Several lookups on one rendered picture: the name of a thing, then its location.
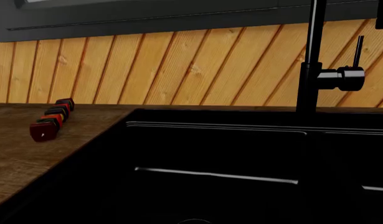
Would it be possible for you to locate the black double kitchen sink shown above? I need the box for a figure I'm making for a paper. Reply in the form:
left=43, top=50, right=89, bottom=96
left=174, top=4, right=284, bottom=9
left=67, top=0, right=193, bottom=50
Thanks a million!
left=0, top=108, right=383, bottom=224

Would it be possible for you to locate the black kitchen faucet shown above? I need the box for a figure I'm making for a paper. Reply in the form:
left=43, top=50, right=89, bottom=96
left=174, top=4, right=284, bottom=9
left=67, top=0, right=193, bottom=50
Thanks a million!
left=295, top=0, right=366, bottom=113

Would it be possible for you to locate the row of red black blocks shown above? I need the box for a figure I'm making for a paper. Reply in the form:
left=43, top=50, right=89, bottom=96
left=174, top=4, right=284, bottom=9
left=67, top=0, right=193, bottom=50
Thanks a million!
left=29, top=97, right=75, bottom=142

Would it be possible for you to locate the dark grey window frame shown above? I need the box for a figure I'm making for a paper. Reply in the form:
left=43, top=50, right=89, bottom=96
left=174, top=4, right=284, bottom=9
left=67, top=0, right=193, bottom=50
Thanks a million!
left=0, top=0, right=381, bottom=43

